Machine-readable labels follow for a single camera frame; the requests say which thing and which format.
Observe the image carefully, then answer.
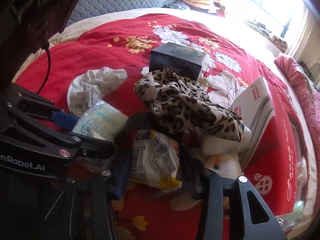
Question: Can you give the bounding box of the white floral fabric cloth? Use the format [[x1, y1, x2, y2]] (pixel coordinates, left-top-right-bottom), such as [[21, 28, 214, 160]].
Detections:
[[67, 67, 128, 117]]

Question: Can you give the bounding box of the pale green tissue packet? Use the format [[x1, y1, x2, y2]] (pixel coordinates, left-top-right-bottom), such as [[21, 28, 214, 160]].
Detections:
[[72, 100, 128, 174]]

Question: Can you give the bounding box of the green sponge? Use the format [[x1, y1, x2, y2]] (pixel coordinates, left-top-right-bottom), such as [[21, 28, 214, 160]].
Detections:
[[287, 200, 305, 222]]

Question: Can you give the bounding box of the white packet with barcode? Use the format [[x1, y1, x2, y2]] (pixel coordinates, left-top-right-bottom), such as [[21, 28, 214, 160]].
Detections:
[[131, 129, 182, 193]]

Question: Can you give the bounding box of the leopard print cloth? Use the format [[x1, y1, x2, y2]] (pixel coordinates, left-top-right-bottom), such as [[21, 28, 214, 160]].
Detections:
[[134, 69, 245, 142]]

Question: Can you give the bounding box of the white duck plush toy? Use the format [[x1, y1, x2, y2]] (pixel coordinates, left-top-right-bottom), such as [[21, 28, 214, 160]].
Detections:
[[170, 152, 245, 212]]

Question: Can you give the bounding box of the red flat gift box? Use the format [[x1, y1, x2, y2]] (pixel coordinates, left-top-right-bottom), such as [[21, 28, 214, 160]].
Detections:
[[231, 76, 297, 216]]

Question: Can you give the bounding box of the pink quilted duvet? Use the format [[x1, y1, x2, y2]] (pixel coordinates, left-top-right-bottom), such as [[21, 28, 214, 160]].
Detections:
[[273, 55, 320, 181]]

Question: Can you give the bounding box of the red floral bed cover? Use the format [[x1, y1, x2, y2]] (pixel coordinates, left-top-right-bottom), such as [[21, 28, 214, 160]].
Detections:
[[15, 13, 311, 240]]

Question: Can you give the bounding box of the dark grey square box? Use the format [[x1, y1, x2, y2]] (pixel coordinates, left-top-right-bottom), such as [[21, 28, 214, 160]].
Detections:
[[149, 42, 207, 80]]

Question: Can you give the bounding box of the stack of folded blankets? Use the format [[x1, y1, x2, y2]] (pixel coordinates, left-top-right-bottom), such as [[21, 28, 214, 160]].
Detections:
[[181, 0, 225, 17]]

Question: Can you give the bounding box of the black cable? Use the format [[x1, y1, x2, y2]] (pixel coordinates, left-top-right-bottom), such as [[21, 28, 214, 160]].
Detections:
[[36, 42, 53, 95]]

